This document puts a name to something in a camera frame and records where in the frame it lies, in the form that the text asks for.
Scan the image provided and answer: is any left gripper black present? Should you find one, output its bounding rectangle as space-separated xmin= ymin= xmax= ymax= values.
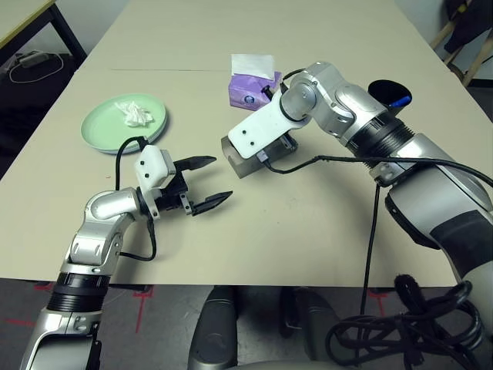
xmin=156 ymin=155 xmax=234 ymax=216

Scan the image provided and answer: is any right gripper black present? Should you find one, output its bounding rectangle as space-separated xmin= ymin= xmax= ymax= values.
xmin=269 ymin=134 xmax=298 ymax=155

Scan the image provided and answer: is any grey glasses case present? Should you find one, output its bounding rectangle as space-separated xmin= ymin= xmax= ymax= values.
xmin=220 ymin=133 xmax=298 ymax=180

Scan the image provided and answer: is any white tissue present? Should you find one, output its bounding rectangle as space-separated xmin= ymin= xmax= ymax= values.
xmin=114 ymin=100 xmax=154 ymax=127

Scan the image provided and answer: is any green plate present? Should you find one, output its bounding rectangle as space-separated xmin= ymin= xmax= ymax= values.
xmin=80 ymin=93 xmax=169 ymax=155

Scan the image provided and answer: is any purple tissue pack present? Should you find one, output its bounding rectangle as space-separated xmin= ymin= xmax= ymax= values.
xmin=228 ymin=53 xmax=283 ymax=111

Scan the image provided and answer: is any black plastic cup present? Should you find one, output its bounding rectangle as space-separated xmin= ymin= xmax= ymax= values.
xmin=367 ymin=79 xmax=412 ymax=116

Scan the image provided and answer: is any black table foot bar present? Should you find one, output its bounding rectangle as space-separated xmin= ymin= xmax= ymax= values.
xmin=107 ymin=284 xmax=152 ymax=293

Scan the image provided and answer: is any grey robot left leg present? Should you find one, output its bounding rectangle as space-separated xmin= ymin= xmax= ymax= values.
xmin=187 ymin=285 xmax=240 ymax=370

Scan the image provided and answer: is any grey robot leg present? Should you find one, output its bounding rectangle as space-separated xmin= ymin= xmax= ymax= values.
xmin=279 ymin=287 xmax=347 ymax=363
xmin=187 ymin=285 xmax=240 ymax=370

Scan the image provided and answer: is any grey robot right leg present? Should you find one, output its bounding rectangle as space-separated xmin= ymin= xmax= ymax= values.
xmin=279 ymin=287 xmax=347 ymax=363

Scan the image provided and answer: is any beige robot torso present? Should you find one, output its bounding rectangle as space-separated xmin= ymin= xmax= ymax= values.
xmin=230 ymin=360 xmax=340 ymax=370

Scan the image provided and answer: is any wooden stool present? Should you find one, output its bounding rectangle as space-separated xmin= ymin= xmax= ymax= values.
xmin=430 ymin=21 xmax=493 ymax=88

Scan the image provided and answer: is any grey power adapter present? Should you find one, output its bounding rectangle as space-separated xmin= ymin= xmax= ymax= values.
xmin=18 ymin=51 xmax=49 ymax=69

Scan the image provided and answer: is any black jacket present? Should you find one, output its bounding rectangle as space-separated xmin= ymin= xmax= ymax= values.
xmin=442 ymin=0 xmax=493 ymax=57

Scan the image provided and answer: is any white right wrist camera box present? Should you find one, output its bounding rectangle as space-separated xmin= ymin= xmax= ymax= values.
xmin=227 ymin=89 xmax=309 ymax=160

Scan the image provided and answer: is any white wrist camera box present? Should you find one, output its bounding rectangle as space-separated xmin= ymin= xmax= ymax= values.
xmin=133 ymin=145 xmax=175 ymax=217
xmin=227 ymin=89 xmax=309 ymax=160

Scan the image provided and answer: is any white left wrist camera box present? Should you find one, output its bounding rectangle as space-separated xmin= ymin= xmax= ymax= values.
xmin=133 ymin=145 xmax=175 ymax=217

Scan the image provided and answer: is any black left camera cable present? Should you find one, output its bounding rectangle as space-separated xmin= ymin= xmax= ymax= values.
xmin=114 ymin=136 xmax=158 ymax=262

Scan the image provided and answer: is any white looped floor cable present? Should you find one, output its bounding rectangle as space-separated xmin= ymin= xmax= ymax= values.
xmin=9 ymin=52 xmax=65 ymax=83

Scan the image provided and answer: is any black cable bundle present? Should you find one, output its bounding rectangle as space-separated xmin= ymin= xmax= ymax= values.
xmin=325 ymin=273 xmax=486 ymax=370

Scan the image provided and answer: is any beige side table black frame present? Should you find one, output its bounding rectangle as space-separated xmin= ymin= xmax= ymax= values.
xmin=0 ymin=0 xmax=88 ymax=74

